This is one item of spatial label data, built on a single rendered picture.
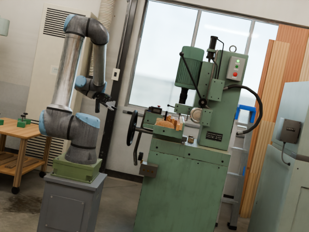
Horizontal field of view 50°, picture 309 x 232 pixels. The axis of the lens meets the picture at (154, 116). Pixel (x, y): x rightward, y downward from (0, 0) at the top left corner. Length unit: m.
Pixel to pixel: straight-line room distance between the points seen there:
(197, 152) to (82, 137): 0.86
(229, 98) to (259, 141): 1.28
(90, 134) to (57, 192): 0.37
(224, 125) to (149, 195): 0.75
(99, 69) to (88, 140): 0.58
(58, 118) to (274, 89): 2.55
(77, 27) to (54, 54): 1.73
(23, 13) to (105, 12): 1.02
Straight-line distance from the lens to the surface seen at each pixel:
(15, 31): 4.31
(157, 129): 2.35
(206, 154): 2.42
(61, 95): 2.01
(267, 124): 3.71
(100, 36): 2.09
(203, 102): 2.43
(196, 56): 2.52
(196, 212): 2.52
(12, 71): 4.28
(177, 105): 2.55
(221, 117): 2.50
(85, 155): 1.97
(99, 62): 2.27
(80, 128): 1.95
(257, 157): 3.71
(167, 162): 2.42
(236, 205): 3.33
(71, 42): 2.06
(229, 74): 2.44
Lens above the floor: 1.17
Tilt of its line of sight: 5 degrees down
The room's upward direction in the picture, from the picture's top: 12 degrees clockwise
